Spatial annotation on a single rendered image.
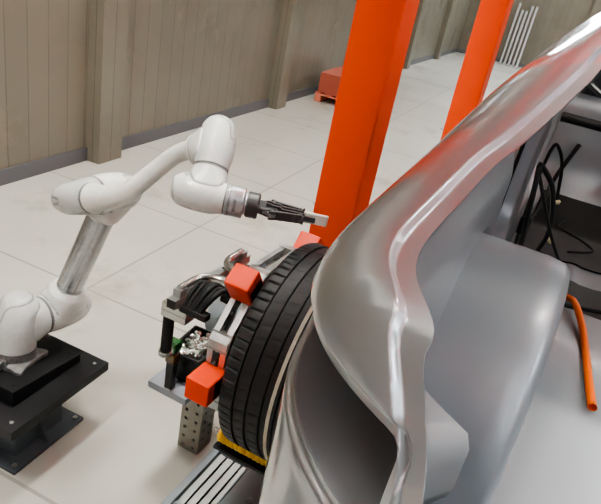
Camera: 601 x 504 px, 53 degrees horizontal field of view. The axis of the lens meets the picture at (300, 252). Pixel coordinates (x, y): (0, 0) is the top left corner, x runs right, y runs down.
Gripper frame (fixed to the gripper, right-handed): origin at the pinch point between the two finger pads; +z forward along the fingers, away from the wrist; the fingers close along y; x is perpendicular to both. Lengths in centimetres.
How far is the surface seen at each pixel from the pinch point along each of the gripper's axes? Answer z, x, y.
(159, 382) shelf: -39, -82, -24
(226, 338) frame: -17.3, -32.0, 20.5
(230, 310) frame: -18.0, -26.4, 14.9
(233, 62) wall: -93, -15, -577
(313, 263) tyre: 1.8, -10.1, 8.5
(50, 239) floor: -149, -117, -203
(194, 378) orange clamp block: -23, -42, 27
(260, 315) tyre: -9.8, -21.7, 23.1
